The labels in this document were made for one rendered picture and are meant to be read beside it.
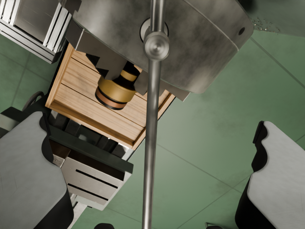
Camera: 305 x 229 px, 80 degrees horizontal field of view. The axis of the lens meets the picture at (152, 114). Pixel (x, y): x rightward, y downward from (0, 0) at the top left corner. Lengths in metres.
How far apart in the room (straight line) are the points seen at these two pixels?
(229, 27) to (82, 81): 0.51
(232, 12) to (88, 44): 0.20
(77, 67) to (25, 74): 1.25
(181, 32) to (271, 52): 1.52
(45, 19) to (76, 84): 0.82
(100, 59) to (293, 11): 0.28
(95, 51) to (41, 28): 1.15
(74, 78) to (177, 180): 1.79
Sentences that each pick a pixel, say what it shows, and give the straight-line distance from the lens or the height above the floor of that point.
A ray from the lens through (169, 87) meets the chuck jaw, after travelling 0.37.
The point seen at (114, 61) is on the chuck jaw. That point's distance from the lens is 0.35.
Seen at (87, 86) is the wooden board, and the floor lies 0.88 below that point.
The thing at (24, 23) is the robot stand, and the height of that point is 0.21.
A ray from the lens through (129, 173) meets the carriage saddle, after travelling 0.80.
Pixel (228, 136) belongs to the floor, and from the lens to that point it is 1.94.
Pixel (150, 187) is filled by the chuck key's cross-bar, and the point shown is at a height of 1.33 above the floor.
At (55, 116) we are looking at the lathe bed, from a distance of 0.80.
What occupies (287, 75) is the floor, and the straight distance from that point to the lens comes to 1.87.
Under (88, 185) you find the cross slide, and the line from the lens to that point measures 0.82.
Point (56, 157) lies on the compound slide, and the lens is 0.69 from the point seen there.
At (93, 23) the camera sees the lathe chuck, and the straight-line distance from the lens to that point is 0.26.
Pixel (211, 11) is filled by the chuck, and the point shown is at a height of 1.23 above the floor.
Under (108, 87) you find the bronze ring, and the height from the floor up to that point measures 1.12.
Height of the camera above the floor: 1.47
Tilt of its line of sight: 61 degrees down
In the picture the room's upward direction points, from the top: 178 degrees counter-clockwise
